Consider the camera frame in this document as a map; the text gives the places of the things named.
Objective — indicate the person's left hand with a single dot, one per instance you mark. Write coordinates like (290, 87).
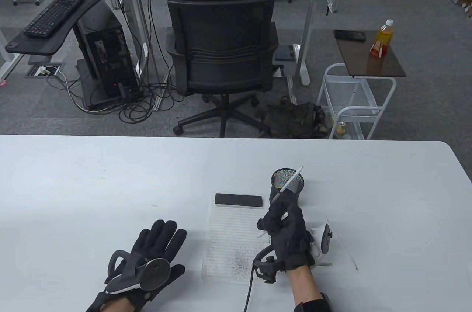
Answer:
(164, 238)

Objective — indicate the person's right hand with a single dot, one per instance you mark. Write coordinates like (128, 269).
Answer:
(291, 238)

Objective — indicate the person's right forearm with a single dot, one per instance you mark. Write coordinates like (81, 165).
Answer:
(304, 284)

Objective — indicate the person's left forearm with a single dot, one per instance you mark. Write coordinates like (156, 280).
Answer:
(116, 304)

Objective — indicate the black mesh pencil holder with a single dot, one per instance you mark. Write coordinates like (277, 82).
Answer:
(295, 190)

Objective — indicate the black right hand controller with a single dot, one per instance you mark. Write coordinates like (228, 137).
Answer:
(321, 242)

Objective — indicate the black hand controller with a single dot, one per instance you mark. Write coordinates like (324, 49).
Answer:
(321, 242)
(155, 273)

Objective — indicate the black left hand controller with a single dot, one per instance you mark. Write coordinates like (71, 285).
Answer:
(155, 273)

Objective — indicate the lined white paper sheet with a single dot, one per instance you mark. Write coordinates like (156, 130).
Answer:
(232, 238)

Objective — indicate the black rectangular block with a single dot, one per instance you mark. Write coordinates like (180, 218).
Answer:
(239, 200)

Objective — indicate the black armband box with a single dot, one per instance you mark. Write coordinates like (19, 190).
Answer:
(311, 302)

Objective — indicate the dark backpack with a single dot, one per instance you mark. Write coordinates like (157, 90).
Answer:
(291, 120)

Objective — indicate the small yellow bottle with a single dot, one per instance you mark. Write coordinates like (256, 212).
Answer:
(341, 129)

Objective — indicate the black box under desk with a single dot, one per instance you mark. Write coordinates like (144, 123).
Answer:
(284, 53)

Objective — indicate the black computer tower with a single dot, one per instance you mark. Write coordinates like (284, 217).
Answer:
(107, 57)

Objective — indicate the brown side table top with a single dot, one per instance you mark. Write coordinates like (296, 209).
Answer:
(368, 65)

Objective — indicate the floor socket box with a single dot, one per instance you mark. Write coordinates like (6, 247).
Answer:
(44, 70)

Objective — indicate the black smartphone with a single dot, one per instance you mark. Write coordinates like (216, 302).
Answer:
(349, 35)

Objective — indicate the black office chair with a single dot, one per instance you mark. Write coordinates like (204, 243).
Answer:
(221, 31)

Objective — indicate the yellow drink bottle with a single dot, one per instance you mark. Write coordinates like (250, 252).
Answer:
(383, 37)

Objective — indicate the black keyboard tray table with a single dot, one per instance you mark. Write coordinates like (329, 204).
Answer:
(22, 44)

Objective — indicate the black keyboard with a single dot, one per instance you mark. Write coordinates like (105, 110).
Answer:
(55, 15)

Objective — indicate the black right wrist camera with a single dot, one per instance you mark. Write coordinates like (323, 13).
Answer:
(267, 266)

